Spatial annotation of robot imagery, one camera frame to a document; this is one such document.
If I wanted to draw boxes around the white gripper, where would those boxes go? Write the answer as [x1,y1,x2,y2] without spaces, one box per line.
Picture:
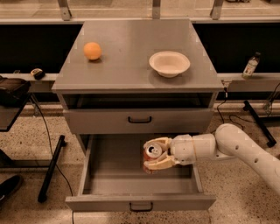
[143,135,195,171]

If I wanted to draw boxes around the red coke can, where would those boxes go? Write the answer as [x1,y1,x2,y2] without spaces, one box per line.
[143,142,163,163]

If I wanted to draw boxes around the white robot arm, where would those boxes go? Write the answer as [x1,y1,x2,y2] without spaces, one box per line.
[143,123,280,194]

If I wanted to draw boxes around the open grey lower drawer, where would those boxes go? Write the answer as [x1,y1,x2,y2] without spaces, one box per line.
[66,134,215,212]

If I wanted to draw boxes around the grey drawer cabinet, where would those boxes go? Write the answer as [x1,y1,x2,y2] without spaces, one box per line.
[52,19,222,149]

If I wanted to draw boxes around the closed grey upper drawer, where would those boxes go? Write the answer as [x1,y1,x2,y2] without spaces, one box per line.
[64,108,214,134]

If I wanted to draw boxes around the white paper bowl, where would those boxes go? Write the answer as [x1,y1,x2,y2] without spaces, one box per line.
[149,51,191,78]

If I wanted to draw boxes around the black stand foot right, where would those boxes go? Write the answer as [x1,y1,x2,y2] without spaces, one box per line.
[243,101,277,148]

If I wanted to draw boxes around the small clear bottle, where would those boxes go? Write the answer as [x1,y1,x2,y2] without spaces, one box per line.
[241,52,261,79]

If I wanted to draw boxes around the orange fruit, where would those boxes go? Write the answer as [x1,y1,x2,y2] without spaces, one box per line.
[83,42,102,60]

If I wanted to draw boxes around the black tape measure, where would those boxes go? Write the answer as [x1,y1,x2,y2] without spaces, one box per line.
[31,68,46,80]

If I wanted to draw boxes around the black shoe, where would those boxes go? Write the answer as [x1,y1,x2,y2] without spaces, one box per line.
[0,175,23,203]

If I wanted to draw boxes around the black bag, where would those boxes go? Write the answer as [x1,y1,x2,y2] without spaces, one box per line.
[0,76,31,107]

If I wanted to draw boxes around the black power adapter cable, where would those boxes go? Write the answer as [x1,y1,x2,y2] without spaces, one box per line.
[215,87,249,132]

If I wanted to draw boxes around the black floor cable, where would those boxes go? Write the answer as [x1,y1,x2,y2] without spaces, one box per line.
[29,94,75,224]

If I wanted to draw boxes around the black table leg frame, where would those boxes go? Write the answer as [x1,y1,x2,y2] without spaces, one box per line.
[0,135,67,203]

